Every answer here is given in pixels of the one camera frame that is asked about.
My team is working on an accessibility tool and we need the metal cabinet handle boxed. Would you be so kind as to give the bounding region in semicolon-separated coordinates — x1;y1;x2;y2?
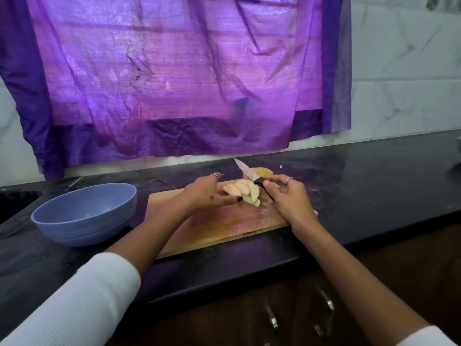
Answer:
262;304;280;331
313;287;337;337

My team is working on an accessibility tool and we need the black handled knife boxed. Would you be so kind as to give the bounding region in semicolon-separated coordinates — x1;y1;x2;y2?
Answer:
233;158;277;203

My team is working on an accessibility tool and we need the blue bowl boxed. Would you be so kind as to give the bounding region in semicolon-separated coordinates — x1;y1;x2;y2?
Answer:
30;182;138;248

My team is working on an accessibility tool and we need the person's right hand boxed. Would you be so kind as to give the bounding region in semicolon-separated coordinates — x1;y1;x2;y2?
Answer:
261;174;320;230

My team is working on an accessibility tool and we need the rounded potato end piece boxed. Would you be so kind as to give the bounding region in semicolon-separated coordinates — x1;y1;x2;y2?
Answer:
248;166;275;179

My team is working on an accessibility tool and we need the person's left hand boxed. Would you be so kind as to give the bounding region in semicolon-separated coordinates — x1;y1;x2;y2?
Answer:
179;171;245;218

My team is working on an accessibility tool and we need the purple cloth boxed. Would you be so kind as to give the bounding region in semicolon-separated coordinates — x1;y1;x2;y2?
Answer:
0;0;353;182

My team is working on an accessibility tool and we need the wooden cutting board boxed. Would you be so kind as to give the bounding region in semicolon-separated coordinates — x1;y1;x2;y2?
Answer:
144;175;319;260

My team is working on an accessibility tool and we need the dark sink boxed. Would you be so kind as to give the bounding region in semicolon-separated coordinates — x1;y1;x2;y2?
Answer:
0;188;44;225

